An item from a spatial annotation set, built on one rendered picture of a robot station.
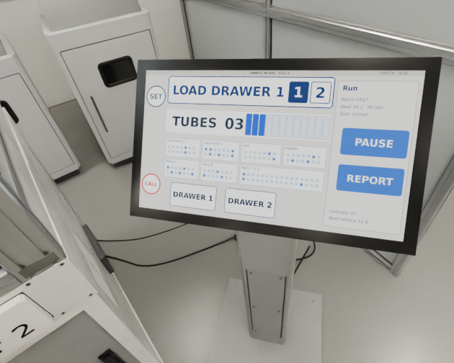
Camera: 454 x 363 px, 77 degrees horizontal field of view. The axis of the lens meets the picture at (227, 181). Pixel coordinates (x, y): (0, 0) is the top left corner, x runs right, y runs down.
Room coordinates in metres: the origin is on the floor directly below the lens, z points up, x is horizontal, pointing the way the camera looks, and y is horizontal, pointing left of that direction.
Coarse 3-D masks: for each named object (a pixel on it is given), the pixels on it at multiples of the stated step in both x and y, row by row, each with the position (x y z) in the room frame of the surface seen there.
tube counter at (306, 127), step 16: (224, 112) 0.46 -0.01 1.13; (240, 112) 0.45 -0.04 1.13; (256, 112) 0.45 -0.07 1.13; (224, 128) 0.45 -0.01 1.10; (240, 128) 0.44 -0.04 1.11; (256, 128) 0.43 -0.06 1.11; (272, 128) 0.42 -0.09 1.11; (288, 128) 0.41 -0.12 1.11; (304, 128) 0.40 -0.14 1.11; (320, 128) 0.39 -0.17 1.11
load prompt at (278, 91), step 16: (176, 80) 0.53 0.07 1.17; (192, 80) 0.52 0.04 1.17; (208, 80) 0.51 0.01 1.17; (224, 80) 0.50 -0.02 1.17; (240, 80) 0.49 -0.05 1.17; (256, 80) 0.48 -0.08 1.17; (272, 80) 0.47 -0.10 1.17; (288, 80) 0.46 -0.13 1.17; (304, 80) 0.45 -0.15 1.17; (320, 80) 0.45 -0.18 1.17; (176, 96) 0.51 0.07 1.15; (192, 96) 0.50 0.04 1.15; (208, 96) 0.49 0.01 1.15; (224, 96) 0.48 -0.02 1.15; (240, 96) 0.47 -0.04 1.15; (256, 96) 0.46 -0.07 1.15; (272, 96) 0.45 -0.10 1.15; (288, 96) 0.45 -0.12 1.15; (304, 96) 0.44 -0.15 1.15; (320, 96) 0.43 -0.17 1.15
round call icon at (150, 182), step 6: (144, 174) 0.44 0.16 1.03; (150, 174) 0.43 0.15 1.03; (156, 174) 0.43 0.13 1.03; (144, 180) 0.43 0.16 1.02; (150, 180) 0.43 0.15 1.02; (156, 180) 0.42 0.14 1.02; (144, 186) 0.42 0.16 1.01; (150, 186) 0.42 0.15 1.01; (156, 186) 0.42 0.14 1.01; (144, 192) 0.42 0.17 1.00; (150, 192) 0.41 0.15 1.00; (156, 192) 0.41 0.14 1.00
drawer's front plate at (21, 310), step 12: (12, 300) 0.26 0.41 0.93; (24, 300) 0.26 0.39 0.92; (0, 312) 0.24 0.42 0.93; (12, 312) 0.25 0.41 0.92; (24, 312) 0.25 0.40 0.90; (36, 312) 0.26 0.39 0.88; (0, 324) 0.23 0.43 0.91; (12, 324) 0.24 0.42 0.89; (36, 324) 0.25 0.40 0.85; (48, 324) 0.26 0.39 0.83; (0, 336) 0.22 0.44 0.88; (12, 336) 0.23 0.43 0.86; (0, 348) 0.21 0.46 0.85; (12, 348) 0.22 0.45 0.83
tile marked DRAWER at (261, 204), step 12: (228, 192) 0.37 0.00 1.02; (240, 192) 0.36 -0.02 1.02; (252, 192) 0.36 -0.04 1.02; (264, 192) 0.35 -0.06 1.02; (276, 192) 0.35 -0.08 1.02; (228, 204) 0.36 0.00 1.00; (240, 204) 0.35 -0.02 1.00; (252, 204) 0.34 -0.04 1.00; (264, 204) 0.34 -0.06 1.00; (264, 216) 0.32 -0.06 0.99
